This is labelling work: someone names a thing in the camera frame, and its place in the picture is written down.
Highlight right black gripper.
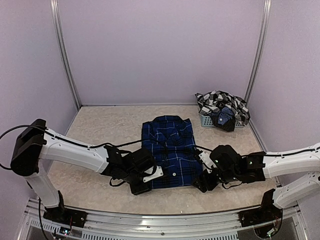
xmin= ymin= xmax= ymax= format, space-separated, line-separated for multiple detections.
xmin=190 ymin=167 xmax=240 ymax=193

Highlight blue plaid long sleeve shirt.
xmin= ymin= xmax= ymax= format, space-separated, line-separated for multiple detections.
xmin=141 ymin=115 xmax=203 ymax=190

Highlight light blue plastic basket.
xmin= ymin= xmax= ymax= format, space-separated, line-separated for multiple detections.
xmin=199 ymin=114 xmax=245 ymax=128

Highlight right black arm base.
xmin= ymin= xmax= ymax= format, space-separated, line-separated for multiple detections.
xmin=238 ymin=188 xmax=283 ymax=227

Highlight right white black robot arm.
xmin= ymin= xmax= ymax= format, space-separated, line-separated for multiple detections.
xmin=192 ymin=143 xmax=320 ymax=222

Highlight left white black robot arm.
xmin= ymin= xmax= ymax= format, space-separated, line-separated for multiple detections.
xmin=10 ymin=119 xmax=163 ymax=223

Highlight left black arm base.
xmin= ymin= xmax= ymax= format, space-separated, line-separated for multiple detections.
xmin=43 ymin=190 xmax=88 ymax=228

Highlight small blue check shirt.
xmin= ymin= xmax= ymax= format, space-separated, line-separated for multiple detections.
xmin=209 ymin=107 xmax=236 ymax=126

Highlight black white checkered shirt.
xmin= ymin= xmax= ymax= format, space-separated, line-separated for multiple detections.
xmin=195 ymin=90 xmax=251 ymax=126

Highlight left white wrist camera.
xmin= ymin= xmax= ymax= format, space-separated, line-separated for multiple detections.
xmin=142 ymin=166 xmax=164 ymax=183

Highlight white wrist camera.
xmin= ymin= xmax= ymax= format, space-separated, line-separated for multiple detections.
xmin=198 ymin=151 xmax=214 ymax=173
xmin=142 ymin=166 xmax=164 ymax=183

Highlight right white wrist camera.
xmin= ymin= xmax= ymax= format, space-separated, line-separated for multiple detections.
xmin=198 ymin=151 xmax=214 ymax=173

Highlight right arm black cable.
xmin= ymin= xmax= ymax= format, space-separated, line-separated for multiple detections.
xmin=193 ymin=144 xmax=216 ymax=152

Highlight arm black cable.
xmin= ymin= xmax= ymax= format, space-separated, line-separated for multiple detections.
xmin=0 ymin=124 xmax=143 ymax=187
xmin=193 ymin=144 xmax=216 ymax=152

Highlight front aluminium rail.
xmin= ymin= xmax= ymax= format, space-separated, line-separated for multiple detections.
xmin=23 ymin=197 xmax=305 ymax=240

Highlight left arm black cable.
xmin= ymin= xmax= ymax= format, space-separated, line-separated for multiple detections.
xmin=0 ymin=124 xmax=143 ymax=187

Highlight right aluminium frame post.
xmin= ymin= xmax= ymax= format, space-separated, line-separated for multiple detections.
xmin=244 ymin=0 xmax=272 ymax=103

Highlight aluminium frame post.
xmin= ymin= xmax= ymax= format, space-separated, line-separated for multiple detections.
xmin=244 ymin=0 xmax=272 ymax=103
xmin=50 ymin=0 xmax=82 ymax=111

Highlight left aluminium frame post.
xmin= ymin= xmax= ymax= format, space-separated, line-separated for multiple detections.
xmin=50 ymin=0 xmax=82 ymax=111

